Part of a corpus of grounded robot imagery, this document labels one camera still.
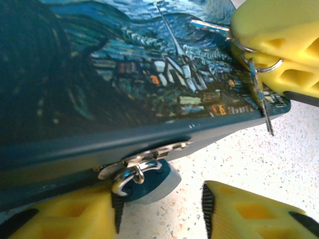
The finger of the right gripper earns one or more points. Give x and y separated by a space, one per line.
274 25
294 74

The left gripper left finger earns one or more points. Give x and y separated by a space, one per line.
62 219

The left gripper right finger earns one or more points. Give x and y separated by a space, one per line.
249 216

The starry night print box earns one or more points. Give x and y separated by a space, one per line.
99 74

